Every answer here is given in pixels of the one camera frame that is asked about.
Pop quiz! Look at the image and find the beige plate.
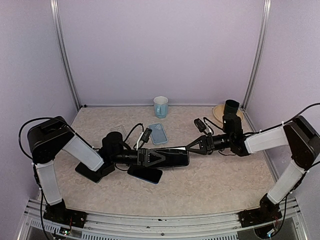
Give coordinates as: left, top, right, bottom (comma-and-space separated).
212, 104, 244, 123

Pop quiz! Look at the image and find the right aluminium frame post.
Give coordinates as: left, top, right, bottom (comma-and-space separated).
242, 0, 272, 111

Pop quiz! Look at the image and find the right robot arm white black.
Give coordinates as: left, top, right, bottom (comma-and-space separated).
185, 109, 320, 222

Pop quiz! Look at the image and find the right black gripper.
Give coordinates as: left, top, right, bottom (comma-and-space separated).
185, 131, 233, 155

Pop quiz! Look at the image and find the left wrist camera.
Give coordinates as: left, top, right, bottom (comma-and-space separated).
136, 127, 152, 150

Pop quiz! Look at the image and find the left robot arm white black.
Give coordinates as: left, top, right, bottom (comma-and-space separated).
26, 116, 166, 223

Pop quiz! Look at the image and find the light blue phone case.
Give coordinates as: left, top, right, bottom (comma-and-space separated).
148, 123, 168, 145

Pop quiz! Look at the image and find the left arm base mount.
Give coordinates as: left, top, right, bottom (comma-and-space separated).
43, 199, 88, 228

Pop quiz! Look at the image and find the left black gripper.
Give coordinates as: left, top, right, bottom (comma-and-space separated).
111, 148, 166, 167

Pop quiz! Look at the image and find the black phone blue edge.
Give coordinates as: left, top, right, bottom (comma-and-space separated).
127, 168, 163, 184

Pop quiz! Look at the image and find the left aluminium frame post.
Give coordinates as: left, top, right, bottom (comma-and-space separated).
50, 0, 82, 111

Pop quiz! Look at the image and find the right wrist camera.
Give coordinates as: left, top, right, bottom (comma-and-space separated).
193, 118, 214, 135

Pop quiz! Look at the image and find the black phone left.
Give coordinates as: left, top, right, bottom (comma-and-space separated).
75, 162, 103, 183

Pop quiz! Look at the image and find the light blue mug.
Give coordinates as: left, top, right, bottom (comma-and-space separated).
153, 96, 169, 119

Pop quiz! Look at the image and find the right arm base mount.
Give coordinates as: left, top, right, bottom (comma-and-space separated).
238, 193, 283, 228

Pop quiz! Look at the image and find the clear phone case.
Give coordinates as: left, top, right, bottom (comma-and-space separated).
109, 125, 130, 144

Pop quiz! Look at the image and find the aluminium frame post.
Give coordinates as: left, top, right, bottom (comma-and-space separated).
242, 0, 272, 111
50, 0, 82, 111

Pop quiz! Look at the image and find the dark green cup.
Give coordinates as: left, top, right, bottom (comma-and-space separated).
223, 99, 240, 115

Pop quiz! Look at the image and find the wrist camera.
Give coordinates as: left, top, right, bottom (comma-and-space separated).
136, 127, 152, 150
193, 118, 214, 135

